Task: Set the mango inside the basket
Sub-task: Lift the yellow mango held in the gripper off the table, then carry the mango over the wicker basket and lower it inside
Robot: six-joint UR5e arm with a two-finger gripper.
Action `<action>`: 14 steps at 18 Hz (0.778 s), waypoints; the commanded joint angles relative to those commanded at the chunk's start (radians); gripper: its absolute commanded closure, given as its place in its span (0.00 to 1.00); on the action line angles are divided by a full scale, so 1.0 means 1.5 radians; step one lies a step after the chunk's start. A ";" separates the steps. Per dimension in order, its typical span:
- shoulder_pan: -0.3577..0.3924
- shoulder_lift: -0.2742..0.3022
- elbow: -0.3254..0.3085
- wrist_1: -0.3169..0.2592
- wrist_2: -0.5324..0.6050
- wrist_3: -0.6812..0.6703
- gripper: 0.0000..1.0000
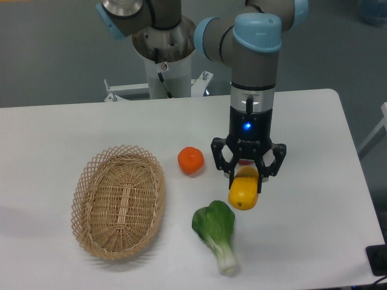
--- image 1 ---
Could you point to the green bok choy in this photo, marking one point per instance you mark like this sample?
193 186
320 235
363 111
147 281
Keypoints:
214 225

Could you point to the black device at table edge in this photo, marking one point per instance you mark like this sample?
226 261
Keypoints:
376 255

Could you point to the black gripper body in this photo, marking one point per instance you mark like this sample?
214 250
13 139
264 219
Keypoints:
249 134

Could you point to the woven wicker basket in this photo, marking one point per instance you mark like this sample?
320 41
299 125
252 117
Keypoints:
118 203

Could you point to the white frame at right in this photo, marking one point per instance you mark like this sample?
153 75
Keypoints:
376 135

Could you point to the yellow mango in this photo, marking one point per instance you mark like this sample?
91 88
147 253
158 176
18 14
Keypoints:
243 194

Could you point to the red object under gripper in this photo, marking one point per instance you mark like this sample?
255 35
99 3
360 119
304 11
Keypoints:
245 162

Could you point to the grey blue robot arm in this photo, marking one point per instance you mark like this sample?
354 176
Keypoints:
248 43

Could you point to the orange tangerine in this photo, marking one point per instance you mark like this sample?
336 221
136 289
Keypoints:
190 160

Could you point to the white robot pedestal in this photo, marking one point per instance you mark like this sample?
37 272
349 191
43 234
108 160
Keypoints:
167 57

